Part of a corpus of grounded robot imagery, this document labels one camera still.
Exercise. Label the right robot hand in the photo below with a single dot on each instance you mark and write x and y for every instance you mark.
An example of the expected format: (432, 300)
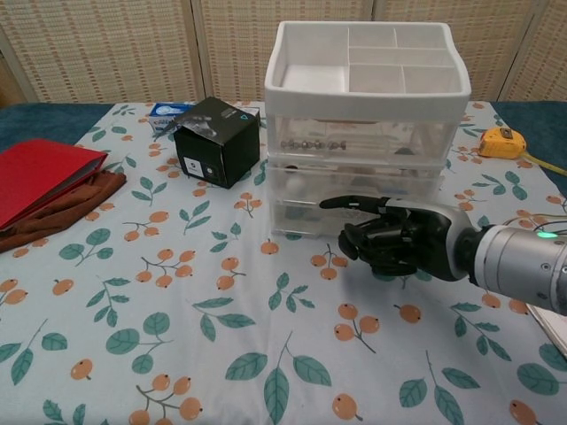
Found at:
(421, 239)

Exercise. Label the clear drawer with white ball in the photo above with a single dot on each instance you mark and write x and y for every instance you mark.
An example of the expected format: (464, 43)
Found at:
(319, 179)

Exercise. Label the clear drawer with beads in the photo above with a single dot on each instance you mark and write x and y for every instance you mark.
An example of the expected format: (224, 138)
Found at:
(363, 130)

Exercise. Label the white plastic drawer cabinet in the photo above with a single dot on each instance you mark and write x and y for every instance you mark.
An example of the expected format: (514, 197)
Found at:
(354, 102)

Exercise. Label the grey round object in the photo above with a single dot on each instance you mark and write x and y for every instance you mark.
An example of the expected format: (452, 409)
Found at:
(404, 152)

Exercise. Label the yellow tape measure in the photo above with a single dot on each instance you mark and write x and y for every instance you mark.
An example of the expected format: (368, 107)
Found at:
(500, 144)

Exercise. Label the black silver round disc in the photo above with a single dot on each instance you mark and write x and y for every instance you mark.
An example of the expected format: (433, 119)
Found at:
(291, 167)

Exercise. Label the black cardboard box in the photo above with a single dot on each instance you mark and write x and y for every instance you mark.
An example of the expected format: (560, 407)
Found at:
(221, 155)

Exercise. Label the floral fruit-print tablecloth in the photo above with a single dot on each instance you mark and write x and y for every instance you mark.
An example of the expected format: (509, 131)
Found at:
(221, 332)

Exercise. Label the blue white toothpaste box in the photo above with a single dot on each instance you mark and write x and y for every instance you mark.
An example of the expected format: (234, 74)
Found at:
(161, 116)

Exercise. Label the brown cloth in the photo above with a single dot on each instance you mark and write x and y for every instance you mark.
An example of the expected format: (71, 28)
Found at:
(88, 195)

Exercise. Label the woven folding screen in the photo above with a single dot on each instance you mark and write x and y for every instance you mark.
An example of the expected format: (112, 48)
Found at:
(111, 44)

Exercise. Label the red spiral notebook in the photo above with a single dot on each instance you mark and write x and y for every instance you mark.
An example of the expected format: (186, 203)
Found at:
(40, 177)

